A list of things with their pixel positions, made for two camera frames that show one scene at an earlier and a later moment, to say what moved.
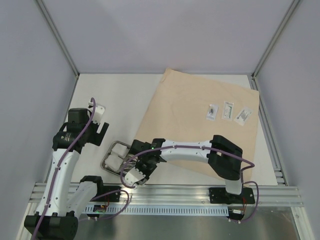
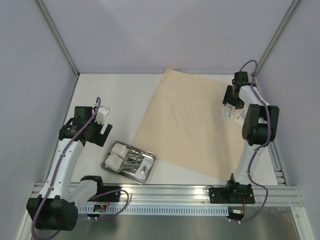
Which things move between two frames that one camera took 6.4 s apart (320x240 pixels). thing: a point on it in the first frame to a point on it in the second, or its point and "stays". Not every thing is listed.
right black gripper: [144, 167] to [230, 96]
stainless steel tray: [114, 155] stays
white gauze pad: [113, 161] stays
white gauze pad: [119, 150] stays
